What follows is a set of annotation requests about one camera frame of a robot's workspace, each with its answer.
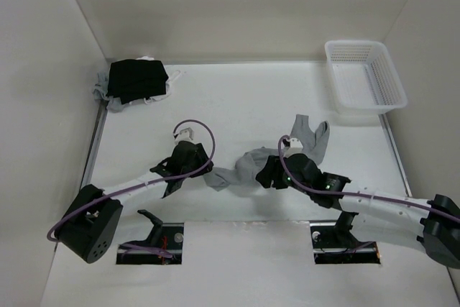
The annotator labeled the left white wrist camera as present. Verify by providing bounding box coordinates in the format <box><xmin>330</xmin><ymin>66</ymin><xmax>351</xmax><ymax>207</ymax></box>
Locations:
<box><xmin>173</xmin><ymin>127</ymin><xmax>194</xmax><ymax>145</ymax></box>

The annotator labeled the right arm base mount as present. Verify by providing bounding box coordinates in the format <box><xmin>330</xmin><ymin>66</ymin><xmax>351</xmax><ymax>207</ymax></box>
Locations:
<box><xmin>310</xmin><ymin>212</ymin><xmax>380</xmax><ymax>265</ymax></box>

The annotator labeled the folded white tank top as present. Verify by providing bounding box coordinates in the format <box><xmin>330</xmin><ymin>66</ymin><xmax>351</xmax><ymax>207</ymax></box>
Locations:
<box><xmin>131</xmin><ymin>56</ymin><xmax>182</xmax><ymax>104</ymax></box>

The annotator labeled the grey tank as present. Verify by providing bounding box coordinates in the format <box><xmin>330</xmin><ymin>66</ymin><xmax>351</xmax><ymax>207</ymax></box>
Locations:
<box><xmin>203</xmin><ymin>114</ymin><xmax>331</xmax><ymax>191</ymax></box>
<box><xmin>92</xmin><ymin>72</ymin><xmax>125</xmax><ymax>113</ymax></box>

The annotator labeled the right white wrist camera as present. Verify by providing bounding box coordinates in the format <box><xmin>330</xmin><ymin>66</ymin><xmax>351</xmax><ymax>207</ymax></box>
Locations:
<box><xmin>282</xmin><ymin>137</ymin><xmax>303</xmax><ymax>158</ymax></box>

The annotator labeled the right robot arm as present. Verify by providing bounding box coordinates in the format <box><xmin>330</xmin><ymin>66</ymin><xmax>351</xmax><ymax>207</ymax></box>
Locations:
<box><xmin>256</xmin><ymin>154</ymin><xmax>459</xmax><ymax>269</ymax></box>

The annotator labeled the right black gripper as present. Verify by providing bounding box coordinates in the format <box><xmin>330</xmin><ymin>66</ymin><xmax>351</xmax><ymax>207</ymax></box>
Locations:
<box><xmin>254</xmin><ymin>155</ymin><xmax>312</xmax><ymax>196</ymax></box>

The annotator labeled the folded black tank top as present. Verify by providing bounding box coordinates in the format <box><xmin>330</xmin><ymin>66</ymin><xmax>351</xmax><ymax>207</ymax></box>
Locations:
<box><xmin>106</xmin><ymin>59</ymin><xmax>169</xmax><ymax>104</ymax></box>

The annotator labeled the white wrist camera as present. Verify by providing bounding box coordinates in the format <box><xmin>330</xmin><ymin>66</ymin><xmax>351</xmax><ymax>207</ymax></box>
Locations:
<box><xmin>173</xmin><ymin>127</ymin><xmax>194</xmax><ymax>145</ymax></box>
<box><xmin>282</xmin><ymin>137</ymin><xmax>303</xmax><ymax>158</ymax></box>

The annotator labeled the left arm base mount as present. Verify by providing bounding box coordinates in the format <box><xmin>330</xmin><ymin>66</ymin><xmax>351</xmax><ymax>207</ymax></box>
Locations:
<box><xmin>114</xmin><ymin>209</ymin><xmax>185</xmax><ymax>265</ymax></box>

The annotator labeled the white plastic basket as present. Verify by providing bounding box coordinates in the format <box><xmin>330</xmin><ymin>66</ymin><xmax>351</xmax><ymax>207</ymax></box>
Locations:
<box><xmin>324</xmin><ymin>40</ymin><xmax>408</xmax><ymax>116</ymax></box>

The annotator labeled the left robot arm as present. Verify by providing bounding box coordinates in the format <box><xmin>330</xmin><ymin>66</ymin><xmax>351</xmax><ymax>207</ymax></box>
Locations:
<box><xmin>47</xmin><ymin>139</ymin><xmax>213</xmax><ymax>264</ymax></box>

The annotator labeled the folded grey tank top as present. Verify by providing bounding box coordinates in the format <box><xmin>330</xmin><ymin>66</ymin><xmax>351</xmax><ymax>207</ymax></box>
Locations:
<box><xmin>92</xmin><ymin>72</ymin><xmax>125</xmax><ymax>113</ymax></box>

